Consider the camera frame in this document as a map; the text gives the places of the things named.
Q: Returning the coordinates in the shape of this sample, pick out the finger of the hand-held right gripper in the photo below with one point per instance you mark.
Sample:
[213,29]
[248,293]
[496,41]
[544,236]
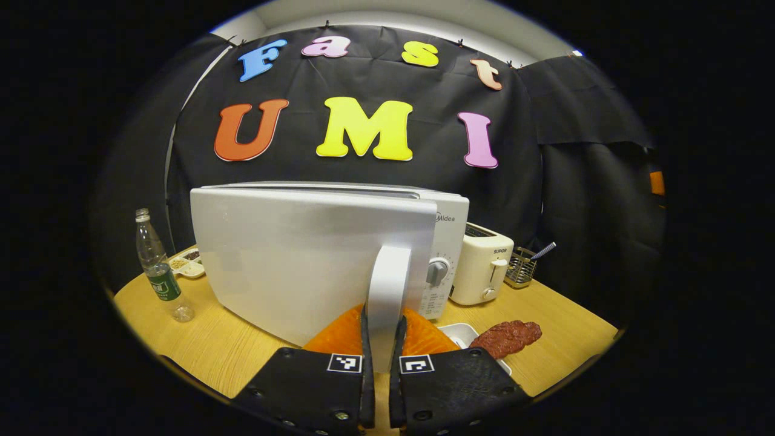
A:
[657,183]

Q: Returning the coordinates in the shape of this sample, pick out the black backdrop cloth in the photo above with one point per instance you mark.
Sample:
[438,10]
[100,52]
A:
[436,175]

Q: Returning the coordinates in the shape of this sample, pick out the metal mesh holder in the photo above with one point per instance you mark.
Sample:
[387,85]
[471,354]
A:
[519,269]

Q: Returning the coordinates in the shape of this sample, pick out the white divided grain dish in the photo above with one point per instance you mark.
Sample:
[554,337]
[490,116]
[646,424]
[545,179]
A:
[189,266]

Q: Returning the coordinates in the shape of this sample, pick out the white toaster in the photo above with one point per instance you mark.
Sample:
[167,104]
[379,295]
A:
[478,266]

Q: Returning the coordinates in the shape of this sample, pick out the white microwave oven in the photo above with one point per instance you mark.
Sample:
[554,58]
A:
[290,260]

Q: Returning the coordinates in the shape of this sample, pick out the white rectangular tray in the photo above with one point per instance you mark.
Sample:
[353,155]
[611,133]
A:
[460,333]

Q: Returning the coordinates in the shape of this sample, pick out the clear plastic water bottle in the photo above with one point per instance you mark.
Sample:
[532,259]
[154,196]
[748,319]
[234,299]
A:
[158,272]

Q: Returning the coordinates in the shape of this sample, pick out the red meat slice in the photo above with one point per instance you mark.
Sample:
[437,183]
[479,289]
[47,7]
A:
[505,338]

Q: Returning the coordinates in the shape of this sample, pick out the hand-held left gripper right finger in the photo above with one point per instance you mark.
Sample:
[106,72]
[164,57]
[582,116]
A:
[395,375]

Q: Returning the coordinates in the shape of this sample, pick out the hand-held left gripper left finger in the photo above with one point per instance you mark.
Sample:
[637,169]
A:
[367,375]

